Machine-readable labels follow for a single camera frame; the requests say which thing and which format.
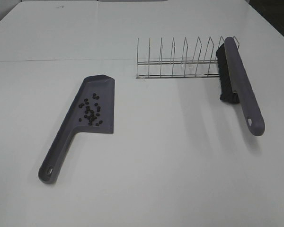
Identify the metal wire dish rack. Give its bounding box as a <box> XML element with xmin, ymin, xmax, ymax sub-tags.
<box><xmin>135</xmin><ymin>36</ymin><xmax>225</xmax><ymax>79</ymax></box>

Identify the grey plastic dustpan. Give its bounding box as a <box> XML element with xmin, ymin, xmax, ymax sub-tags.
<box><xmin>38</xmin><ymin>75</ymin><xmax>115</xmax><ymax>184</ymax></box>

